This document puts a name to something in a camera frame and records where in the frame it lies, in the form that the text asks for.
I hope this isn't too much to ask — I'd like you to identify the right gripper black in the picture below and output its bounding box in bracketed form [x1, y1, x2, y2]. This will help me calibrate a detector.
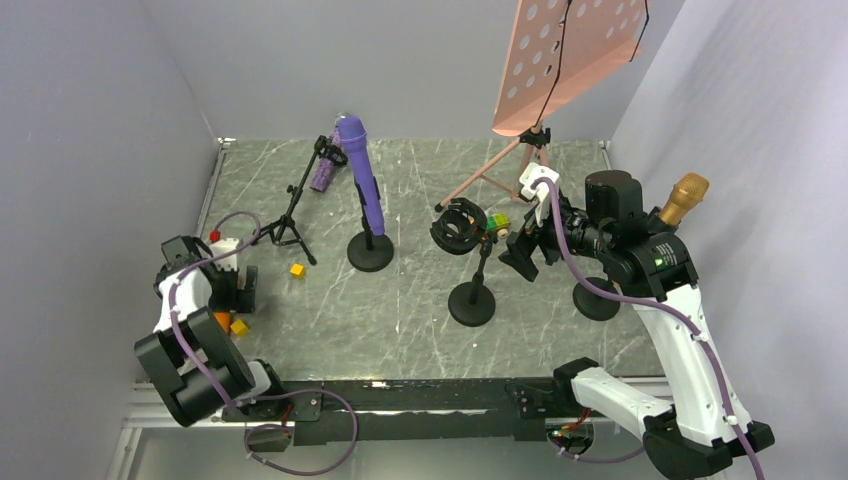
[498, 190, 612, 280]

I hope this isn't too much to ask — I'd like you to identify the orange microphone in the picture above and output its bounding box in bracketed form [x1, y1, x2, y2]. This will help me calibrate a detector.
[214, 311, 232, 335]

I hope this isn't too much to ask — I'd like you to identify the black shock mount desk stand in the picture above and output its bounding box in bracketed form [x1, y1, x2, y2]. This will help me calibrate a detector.
[429, 197, 497, 328]

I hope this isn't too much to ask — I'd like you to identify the black tripod mic stand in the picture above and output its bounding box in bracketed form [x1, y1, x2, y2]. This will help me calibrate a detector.
[251, 135, 347, 266]

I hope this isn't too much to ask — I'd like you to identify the glitter purple silver microphone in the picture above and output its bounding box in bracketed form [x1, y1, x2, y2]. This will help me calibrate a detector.
[310, 127, 348, 193]

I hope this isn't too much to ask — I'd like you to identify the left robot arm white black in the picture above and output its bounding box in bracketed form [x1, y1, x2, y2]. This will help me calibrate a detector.
[134, 233, 292, 427]

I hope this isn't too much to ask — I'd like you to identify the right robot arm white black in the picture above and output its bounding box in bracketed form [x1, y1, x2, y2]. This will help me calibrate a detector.
[501, 163, 775, 479]

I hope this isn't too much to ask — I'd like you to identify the black round stand right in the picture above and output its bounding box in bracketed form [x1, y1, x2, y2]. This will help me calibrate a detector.
[572, 277, 621, 322]

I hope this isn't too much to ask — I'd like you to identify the black round base mic stand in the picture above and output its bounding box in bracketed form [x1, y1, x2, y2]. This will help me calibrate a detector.
[346, 185, 394, 272]

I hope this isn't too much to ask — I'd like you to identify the gold microphone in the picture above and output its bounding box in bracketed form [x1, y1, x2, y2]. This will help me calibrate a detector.
[658, 172, 710, 227]

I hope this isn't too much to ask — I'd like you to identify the pink music stand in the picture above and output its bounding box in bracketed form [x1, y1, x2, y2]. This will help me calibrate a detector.
[434, 0, 651, 212]

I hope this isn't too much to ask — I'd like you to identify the colourful toy block car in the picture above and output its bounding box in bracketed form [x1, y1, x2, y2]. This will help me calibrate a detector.
[486, 213, 511, 240]

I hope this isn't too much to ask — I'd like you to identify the yellow cube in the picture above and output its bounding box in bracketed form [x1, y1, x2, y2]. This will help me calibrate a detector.
[230, 319, 250, 337]
[290, 264, 306, 279]

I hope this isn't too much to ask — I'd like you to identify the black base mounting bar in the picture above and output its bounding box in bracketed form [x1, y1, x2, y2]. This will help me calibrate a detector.
[221, 377, 583, 446]

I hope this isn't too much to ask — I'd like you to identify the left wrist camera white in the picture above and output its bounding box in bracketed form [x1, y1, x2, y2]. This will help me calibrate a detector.
[208, 230, 243, 272]

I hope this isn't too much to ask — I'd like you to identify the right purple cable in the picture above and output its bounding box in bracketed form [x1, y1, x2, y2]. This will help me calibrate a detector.
[529, 176, 766, 480]

